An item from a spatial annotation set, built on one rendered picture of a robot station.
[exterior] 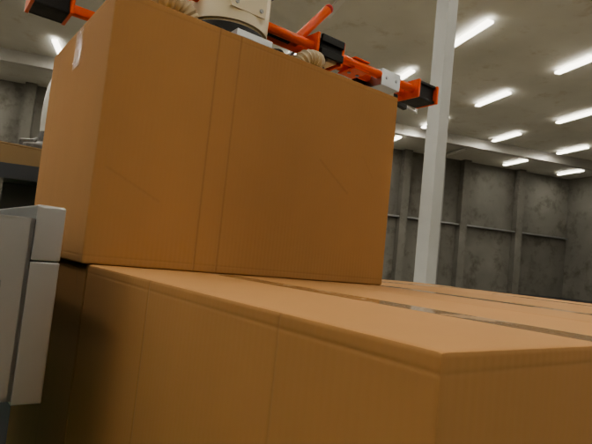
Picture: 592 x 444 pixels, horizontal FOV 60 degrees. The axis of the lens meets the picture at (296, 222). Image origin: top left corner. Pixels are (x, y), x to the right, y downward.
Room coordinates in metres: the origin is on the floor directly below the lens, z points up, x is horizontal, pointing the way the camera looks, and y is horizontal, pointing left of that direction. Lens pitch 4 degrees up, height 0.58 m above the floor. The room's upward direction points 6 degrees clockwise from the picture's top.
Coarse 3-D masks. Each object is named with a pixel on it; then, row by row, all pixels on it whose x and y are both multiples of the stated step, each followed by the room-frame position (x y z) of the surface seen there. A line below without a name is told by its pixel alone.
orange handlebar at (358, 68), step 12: (192, 0) 0.99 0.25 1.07; (84, 12) 1.12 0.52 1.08; (288, 36) 1.11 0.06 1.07; (300, 36) 1.13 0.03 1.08; (288, 48) 1.17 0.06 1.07; (300, 48) 1.18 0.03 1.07; (312, 48) 1.16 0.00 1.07; (348, 60) 1.22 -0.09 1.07; (360, 60) 1.24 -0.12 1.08; (348, 72) 1.26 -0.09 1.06; (360, 72) 1.26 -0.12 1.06; (372, 72) 1.27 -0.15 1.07; (408, 84) 1.35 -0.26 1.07
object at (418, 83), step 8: (416, 80) 1.36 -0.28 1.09; (416, 88) 1.36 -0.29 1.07; (424, 88) 1.38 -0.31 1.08; (432, 88) 1.40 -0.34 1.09; (400, 96) 1.40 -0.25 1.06; (408, 96) 1.38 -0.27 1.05; (416, 96) 1.36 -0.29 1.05; (424, 96) 1.38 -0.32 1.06; (432, 96) 1.40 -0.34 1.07; (408, 104) 1.43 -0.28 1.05; (416, 104) 1.42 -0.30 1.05; (424, 104) 1.41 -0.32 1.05; (432, 104) 1.41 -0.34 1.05
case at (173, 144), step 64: (128, 0) 0.73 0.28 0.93; (64, 64) 0.95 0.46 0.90; (128, 64) 0.73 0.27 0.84; (192, 64) 0.79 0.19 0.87; (256, 64) 0.86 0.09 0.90; (64, 128) 0.89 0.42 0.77; (128, 128) 0.74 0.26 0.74; (192, 128) 0.80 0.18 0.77; (256, 128) 0.87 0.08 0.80; (320, 128) 0.95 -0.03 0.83; (384, 128) 1.05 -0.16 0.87; (64, 192) 0.84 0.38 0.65; (128, 192) 0.75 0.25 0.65; (192, 192) 0.81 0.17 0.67; (256, 192) 0.88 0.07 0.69; (320, 192) 0.96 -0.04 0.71; (384, 192) 1.06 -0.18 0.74; (64, 256) 0.79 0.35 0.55; (128, 256) 0.75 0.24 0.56; (192, 256) 0.82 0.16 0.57; (256, 256) 0.89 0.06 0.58; (320, 256) 0.97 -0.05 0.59
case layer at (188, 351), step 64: (64, 320) 0.79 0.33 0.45; (128, 320) 0.58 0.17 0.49; (192, 320) 0.45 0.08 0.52; (256, 320) 0.37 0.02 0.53; (320, 320) 0.32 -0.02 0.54; (384, 320) 0.36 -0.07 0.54; (448, 320) 0.41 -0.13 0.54; (512, 320) 0.48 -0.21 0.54; (576, 320) 0.58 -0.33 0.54; (64, 384) 0.75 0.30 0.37; (128, 384) 0.56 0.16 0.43; (192, 384) 0.44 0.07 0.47; (256, 384) 0.37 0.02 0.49; (320, 384) 0.31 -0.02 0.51; (384, 384) 0.27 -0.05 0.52; (448, 384) 0.25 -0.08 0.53; (512, 384) 0.28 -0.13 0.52; (576, 384) 0.33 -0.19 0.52
